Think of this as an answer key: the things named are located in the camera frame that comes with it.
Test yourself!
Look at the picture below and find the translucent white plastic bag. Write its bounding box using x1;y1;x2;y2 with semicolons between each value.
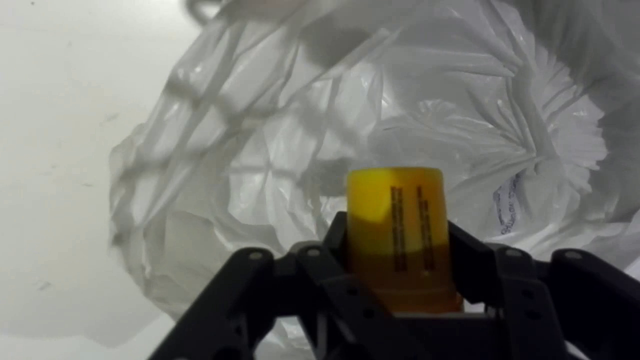
107;0;640;360

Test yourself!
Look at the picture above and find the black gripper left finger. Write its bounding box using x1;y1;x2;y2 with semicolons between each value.
147;211;387;360

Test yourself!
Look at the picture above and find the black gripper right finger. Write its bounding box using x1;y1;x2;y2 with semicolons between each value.
446;222;640;360

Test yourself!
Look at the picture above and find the small yellow play-doh tub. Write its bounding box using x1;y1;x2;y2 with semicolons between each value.
344;166;466;316

